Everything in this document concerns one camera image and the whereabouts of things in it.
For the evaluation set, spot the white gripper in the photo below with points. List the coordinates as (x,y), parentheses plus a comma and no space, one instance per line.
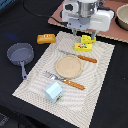
(86,14)

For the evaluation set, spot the yellow toy cheese wedge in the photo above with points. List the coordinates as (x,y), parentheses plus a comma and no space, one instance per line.
(85,39)

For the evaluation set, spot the orange toy bread loaf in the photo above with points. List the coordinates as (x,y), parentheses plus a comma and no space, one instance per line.
(46,38)

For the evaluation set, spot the yellow toy butter box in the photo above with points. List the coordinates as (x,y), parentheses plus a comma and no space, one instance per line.
(83,47)

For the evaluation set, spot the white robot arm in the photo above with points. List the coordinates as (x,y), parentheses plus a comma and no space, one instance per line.
(80,15)

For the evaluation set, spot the round wooden plate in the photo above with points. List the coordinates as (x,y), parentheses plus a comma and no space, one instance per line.
(69,66)

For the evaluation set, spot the beige bowl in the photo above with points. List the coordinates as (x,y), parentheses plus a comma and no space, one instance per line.
(122,16)

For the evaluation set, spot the grey toy frying pan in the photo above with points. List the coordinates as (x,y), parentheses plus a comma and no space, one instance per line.
(21,54)

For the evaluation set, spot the light blue milk carton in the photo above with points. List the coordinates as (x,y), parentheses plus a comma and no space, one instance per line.
(53,92)

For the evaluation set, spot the beige striped placemat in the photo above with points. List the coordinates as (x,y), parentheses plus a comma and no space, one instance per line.
(76,106)

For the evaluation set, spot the toy knife wooden handle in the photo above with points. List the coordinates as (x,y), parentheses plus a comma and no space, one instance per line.
(80,56)

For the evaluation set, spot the toy fork wooden handle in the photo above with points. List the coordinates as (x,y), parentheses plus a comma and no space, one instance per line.
(54,77)

